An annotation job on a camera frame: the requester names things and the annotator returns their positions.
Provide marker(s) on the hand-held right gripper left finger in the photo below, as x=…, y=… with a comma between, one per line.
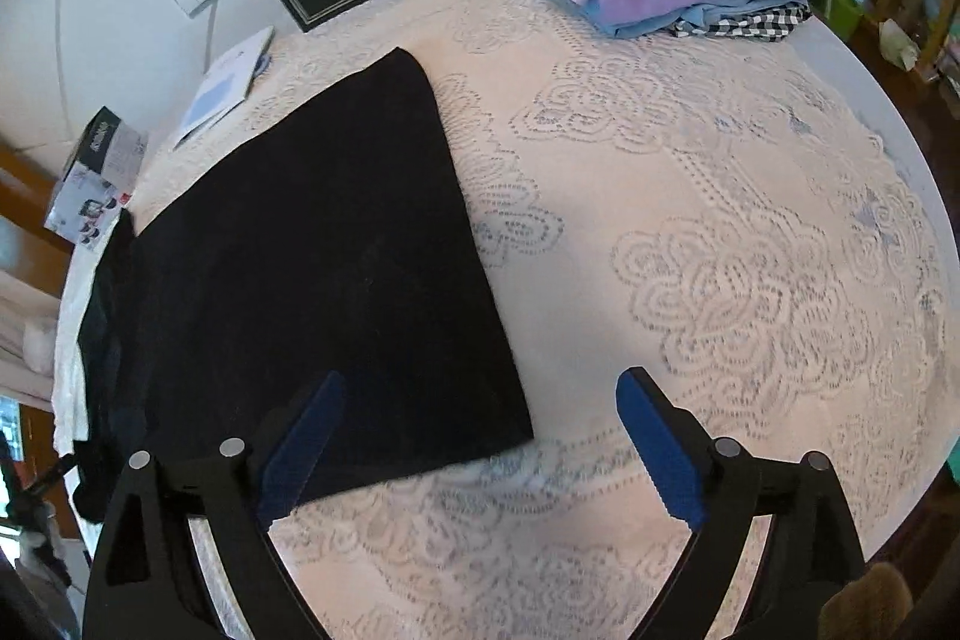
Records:
x=300, y=449

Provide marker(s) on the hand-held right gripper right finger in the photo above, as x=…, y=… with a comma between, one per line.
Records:
x=660, y=452

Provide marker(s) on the black printed t-shirt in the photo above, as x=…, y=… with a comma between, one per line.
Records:
x=300, y=235

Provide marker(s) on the dark cloth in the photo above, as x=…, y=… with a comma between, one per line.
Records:
x=105, y=347

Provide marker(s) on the brown furry thing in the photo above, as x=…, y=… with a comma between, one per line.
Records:
x=866, y=602

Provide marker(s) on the white lace tablecloth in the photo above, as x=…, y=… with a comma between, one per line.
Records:
x=675, y=197

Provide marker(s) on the white cloth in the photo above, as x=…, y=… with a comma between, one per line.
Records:
x=30, y=332

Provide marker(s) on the printed cardboard box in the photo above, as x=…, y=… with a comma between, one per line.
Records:
x=97, y=175

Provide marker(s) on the brown wooden furniture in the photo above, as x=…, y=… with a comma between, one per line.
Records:
x=26, y=197

